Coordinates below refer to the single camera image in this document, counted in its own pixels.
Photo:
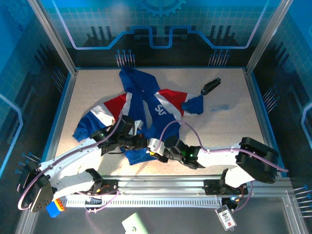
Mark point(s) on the blue red white zip jacket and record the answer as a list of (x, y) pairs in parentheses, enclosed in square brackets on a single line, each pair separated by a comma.
[(136, 97)]

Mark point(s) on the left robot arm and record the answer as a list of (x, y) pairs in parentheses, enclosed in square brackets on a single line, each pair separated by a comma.
[(68, 168)]

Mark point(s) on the pale green card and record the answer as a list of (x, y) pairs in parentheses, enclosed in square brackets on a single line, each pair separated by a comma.
[(135, 224)]

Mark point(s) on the black handheld tool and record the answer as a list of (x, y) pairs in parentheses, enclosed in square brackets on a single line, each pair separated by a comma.
[(210, 85)]

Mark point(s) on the white badge card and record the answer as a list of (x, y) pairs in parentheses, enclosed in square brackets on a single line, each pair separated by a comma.
[(226, 217)]

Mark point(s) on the blue orange toy block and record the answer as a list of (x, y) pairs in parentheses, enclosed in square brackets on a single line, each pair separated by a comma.
[(54, 210)]

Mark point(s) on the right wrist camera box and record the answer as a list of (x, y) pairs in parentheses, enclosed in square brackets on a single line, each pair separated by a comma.
[(154, 145)]

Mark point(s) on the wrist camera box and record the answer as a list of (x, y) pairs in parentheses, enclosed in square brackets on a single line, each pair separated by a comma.
[(154, 145), (139, 125)]

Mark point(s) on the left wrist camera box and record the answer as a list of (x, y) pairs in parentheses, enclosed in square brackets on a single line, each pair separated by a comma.
[(139, 125)]

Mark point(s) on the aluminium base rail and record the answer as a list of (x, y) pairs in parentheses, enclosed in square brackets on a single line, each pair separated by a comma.
[(161, 182)]

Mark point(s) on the aluminium frame post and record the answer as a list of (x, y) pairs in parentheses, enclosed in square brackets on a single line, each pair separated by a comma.
[(265, 34), (53, 36)]

